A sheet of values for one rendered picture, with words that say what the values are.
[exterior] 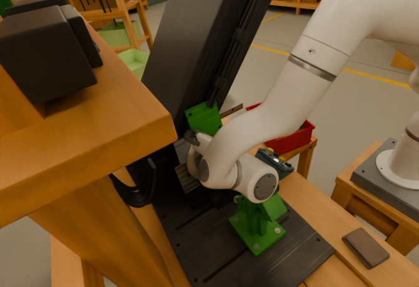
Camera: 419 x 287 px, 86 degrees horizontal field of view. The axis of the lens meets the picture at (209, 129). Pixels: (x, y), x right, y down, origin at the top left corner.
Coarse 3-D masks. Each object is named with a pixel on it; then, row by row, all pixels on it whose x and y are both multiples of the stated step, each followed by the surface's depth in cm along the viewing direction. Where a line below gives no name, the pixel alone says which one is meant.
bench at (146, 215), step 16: (128, 176) 106; (144, 208) 91; (144, 224) 86; (160, 224) 85; (160, 240) 80; (176, 256) 76; (336, 256) 69; (176, 272) 72; (320, 272) 67; (336, 272) 66; (352, 272) 66
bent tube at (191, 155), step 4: (192, 128) 73; (196, 132) 70; (200, 132) 71; (204, 132) 74; (192, 148) 72; (188, 152) 72; (192, 152) 72; (196, 152) 73; (188, 156) 72; (192, 156) 72; (188, 160) 73; (192, 160) 73; (188, 164) 73; (192, 164) 73; (188, 168) 74; (192, 168) 74; (196, 168) 75; (192, 172) 74; (196, 172) 75; (196, 176) 76
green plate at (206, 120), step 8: (200, 104) 72; (216, 104) 75; (184, 112) 71; (192, 112) 72; (200, 112) 73; (208, 112) 75; (216, 112) 76; (192, 120) 73; (200, 120) 74; (208, 120) 76; (216, 120) 77; (200, 128) 75; (208, 128) 76; (216, 128) 78
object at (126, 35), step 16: (80, 0) 270; (96, 0) 278; (112, 0) 276; (128, 0) 303; (96, 16) 280; (112, 16) 276; (128, 16) 281; (144, 16) 318; (112, 32) 297; (128, 32) 290; (144, 32) 331; (112, 48) 310; (128, 48) 305
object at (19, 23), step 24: (0, 24) 25; (24, 24) 23; (48, 24) 22; (0, 48) 20; (24, 48) 21; (48, 48) 22; (72, 48) 23; (24, 72) 22; (48, 72) 23; (72, 72) 24; (48, 96) 24
